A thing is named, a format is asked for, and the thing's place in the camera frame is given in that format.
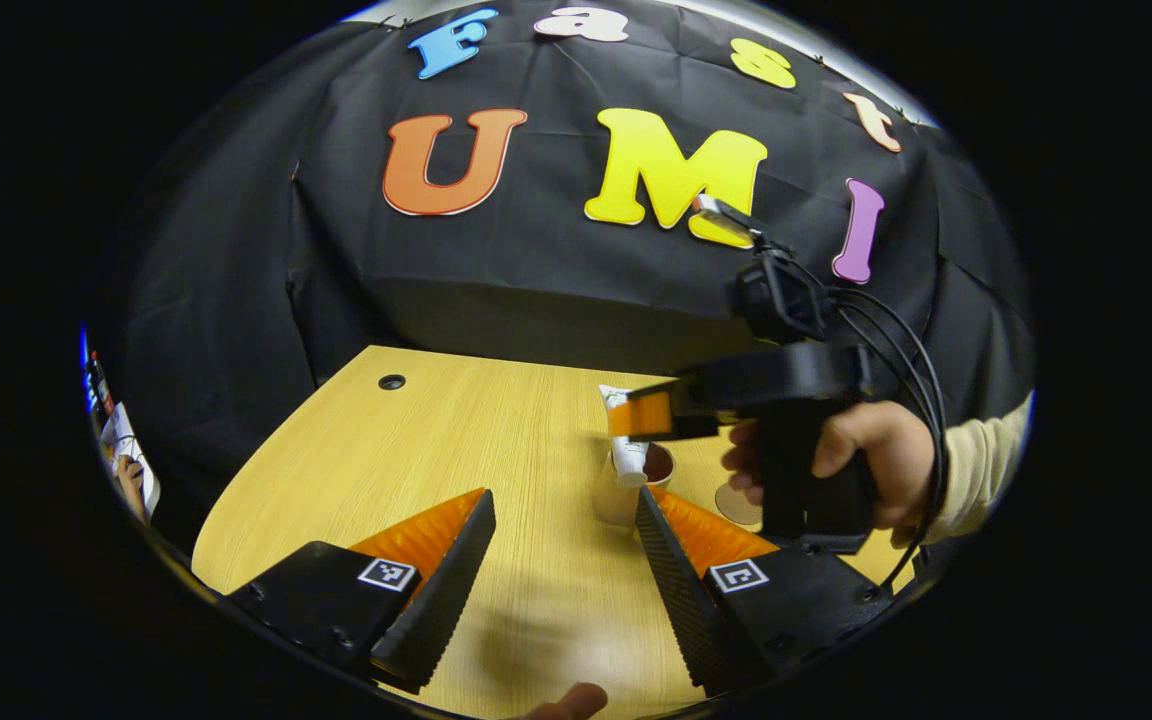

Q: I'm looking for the white toothpaste tube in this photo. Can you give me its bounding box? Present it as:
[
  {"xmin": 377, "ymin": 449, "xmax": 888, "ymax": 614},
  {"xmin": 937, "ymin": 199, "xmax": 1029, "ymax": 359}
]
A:
[{"xmin": 598, "ymin": 385, "xmax": 652, "ymax": 489}]

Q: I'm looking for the white side table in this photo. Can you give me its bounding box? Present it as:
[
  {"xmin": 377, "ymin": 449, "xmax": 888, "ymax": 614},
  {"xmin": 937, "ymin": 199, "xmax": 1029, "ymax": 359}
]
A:
[{"xmin": 101, "ymin": 405, "xmax": 162, "ymax": 521}]

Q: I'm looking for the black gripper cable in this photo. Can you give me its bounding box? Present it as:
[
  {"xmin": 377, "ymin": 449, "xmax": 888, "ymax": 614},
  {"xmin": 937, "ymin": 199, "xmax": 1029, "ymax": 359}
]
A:
[{"xmin": 826, "ymin": 285, "xmax": 947, "ymax": 591}]

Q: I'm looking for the black backdrop cloth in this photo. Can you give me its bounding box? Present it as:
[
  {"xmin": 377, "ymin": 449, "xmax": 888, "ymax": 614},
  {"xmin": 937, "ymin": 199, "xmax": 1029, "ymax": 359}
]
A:
[{"xmin": 86, "ymin": 0, "xmax": 1037, "ymax": 561}]

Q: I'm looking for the wooden desktop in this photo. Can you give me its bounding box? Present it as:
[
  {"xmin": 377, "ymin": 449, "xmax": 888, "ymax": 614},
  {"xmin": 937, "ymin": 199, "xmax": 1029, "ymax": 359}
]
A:
[{"xmin": 191, "ymin": 345, "xmax": 922, "ymax": 720}]

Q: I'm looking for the beige cup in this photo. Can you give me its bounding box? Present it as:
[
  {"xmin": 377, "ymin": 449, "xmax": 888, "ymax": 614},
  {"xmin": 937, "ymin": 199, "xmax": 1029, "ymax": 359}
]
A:
[{"xmin": 593, "ymin": 443, "xmax": 677, "ymax": 529}]

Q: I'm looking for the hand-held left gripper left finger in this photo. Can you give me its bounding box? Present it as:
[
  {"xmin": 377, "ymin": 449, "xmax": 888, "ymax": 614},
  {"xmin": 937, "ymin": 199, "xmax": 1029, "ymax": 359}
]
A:
[{"xmin": 221, "ymin": 488, "xmax": 497, "ymax": 694}]

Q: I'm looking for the round brown coaster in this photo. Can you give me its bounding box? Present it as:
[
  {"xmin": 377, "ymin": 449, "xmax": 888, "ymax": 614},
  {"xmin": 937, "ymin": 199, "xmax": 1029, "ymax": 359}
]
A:
[{"xmin": 714, "ymin": 480, "xmax": 765, "ymax": 528}]

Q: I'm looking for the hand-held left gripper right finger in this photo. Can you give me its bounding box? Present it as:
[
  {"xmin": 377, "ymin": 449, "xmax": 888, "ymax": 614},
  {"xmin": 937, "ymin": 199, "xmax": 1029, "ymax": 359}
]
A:
[{"xmin": 634, "ymin": 487, "xmax": 892, "ymax": 698}]

